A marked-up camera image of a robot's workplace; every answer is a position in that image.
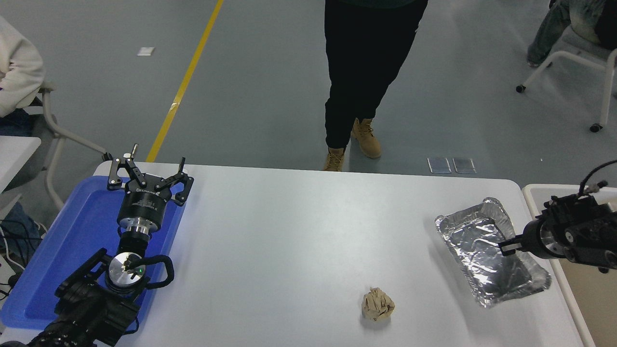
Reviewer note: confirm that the white paper scrap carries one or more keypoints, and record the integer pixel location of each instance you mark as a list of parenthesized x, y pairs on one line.
[(146, 51)]

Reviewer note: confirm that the large pale bin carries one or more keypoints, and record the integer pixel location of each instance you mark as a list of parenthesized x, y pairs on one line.
[(593, 299)]

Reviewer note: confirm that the seated person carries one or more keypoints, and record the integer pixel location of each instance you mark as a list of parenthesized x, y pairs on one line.
[(17, 72), (554, 24)]

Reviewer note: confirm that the blue plastic tray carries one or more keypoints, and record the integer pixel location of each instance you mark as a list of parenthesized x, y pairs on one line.
[(72, 241)]

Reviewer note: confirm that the clear floor plate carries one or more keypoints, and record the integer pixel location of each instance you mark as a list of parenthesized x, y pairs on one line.
[(439, 165), (464, 165)]

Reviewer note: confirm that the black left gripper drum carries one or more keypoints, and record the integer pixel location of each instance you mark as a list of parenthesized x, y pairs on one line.
[(144, 207)]

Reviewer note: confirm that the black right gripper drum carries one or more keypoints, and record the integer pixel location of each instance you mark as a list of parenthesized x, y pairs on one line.
[(531, 238)]

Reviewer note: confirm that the silver foil tray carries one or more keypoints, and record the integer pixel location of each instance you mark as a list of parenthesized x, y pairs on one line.
[(477, 246)]

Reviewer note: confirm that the small white side table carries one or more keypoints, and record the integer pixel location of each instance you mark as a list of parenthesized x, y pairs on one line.
[(14, 154)]

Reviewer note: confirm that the crumpled tan paper ball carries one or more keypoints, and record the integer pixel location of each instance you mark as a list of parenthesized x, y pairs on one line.
[(377, 303)]

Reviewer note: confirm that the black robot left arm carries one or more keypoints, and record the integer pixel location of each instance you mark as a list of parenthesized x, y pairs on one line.
[(87, 308)]

